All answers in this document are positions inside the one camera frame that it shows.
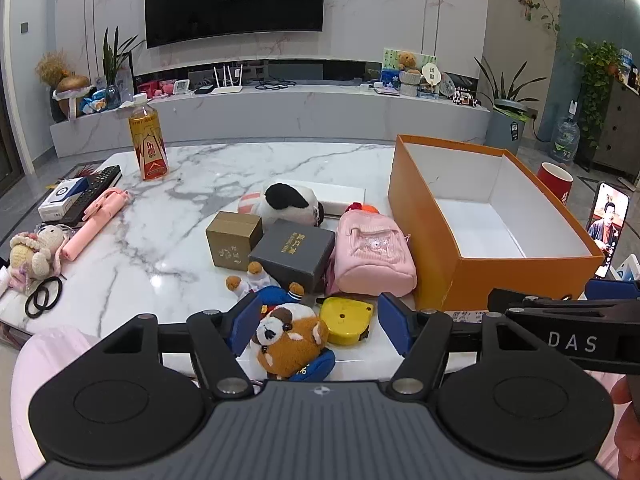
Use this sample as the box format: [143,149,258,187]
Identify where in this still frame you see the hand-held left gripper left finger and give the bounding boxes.
[95,292,273,401]

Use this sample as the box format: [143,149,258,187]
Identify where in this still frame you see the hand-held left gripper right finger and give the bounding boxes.
[377,292,566,397]

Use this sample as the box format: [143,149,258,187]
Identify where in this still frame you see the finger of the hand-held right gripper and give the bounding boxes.
[584,279,640,302]
[487,287,592,312]

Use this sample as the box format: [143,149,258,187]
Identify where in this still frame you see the orange cardboard box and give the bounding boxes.
[387,134,619,312]

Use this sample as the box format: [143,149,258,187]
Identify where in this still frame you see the brown bear plush sailor outfit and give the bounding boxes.
[225,261,337,382]

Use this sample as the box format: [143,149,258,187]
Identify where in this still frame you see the yellow tape measure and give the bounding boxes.
[319,296,376,347]

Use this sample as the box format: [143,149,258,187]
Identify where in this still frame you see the small pink backpack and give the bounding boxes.
[325,208,418,298]

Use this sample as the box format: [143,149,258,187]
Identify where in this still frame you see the small gold box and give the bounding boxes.
[205,211,264,267]

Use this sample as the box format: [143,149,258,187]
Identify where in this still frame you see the dark grey box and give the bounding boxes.
[248,218,337,294]

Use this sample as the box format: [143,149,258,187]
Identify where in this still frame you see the long white box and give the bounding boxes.
[317,187,367,220]

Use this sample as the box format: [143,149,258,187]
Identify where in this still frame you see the white black-eared dog plush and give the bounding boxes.
[237,182,327,227]

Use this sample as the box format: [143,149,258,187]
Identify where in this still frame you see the person's right hand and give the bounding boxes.
[611,375,640,467]

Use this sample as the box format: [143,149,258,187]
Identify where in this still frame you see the smartphone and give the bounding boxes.
[586,181,630,279]

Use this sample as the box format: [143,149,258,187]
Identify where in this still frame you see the red cup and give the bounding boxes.
[537,162,574,207]

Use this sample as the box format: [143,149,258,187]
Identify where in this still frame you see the large water jug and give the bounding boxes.
[550,101,582,164]

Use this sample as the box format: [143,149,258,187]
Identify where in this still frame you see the grey drawer cabinet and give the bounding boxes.
[595,79,640,183]

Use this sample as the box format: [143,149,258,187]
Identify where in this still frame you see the pink selfie stick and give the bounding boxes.
[61,187,135,262]

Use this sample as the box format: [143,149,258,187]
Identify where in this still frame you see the person's pink clothing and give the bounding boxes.
[10,326,201,480]

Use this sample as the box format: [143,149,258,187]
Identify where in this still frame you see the black remote control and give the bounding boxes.
[64,165,123,227]

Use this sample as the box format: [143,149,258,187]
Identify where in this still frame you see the orange drink bottle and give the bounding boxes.
[128,93,169,182]

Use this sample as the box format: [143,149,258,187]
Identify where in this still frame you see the long-leaf potted plant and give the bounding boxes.
[472,54,548,111]

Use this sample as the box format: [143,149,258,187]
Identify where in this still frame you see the marble tv console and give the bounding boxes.
[50,82,493,158]

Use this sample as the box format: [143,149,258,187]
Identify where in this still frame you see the black white toy car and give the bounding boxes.
[450,87,483,107]

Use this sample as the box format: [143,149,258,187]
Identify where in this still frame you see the crochet doll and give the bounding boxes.
[7,224,69,295]

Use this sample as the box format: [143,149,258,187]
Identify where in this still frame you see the blue and white box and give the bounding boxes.
[38,177,89,222]

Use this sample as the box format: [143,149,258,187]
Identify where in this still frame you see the bushy green potted plant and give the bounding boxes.
[570,37,625,136]

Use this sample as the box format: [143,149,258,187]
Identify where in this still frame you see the white router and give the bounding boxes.
[212,62,244,94]

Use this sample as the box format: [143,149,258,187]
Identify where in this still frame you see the pink red toys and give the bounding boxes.
[137,79,176,98]

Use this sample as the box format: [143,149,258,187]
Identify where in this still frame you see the illustrated card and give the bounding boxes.
[382,47,438,96]

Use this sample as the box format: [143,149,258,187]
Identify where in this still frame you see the snack packets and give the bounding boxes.
[80,87,123,113]

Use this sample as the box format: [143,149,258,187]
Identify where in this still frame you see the tall leafy potted plant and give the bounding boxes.
[101,26,147,92]

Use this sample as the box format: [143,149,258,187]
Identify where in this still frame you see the gold mushroom ornament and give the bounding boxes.
[54,74,94,122]

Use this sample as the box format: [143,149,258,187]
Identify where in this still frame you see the dried flower bunch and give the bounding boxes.
[35,50,71,86]

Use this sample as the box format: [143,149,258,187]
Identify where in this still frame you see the black television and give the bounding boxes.
[144,0,327,50]

